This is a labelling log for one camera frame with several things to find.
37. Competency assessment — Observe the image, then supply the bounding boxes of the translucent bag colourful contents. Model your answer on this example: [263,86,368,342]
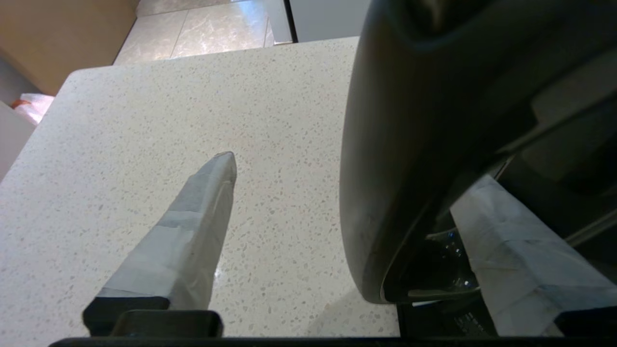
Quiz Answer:
[12,93,54,126]

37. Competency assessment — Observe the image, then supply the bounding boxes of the brown wooden door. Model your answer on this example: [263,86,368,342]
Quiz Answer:
[0,0,139,95]

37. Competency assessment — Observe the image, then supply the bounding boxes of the silver refrigerator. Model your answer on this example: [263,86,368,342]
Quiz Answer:
[265,0,373,45]

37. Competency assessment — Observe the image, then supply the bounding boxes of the black electric kettle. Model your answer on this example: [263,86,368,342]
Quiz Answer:
[339,0,617,304]

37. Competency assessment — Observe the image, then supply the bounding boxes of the white cabinet panel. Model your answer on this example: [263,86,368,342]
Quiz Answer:
[0,101,37,181]

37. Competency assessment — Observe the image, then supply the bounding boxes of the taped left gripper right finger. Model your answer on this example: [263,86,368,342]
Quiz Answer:
[451,174,617,336]

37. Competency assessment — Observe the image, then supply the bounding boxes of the round black kettle base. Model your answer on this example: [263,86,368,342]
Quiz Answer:
[410,235,481,293]

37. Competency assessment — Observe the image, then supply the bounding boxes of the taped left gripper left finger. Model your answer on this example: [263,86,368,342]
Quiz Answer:
[83,151,237,336]

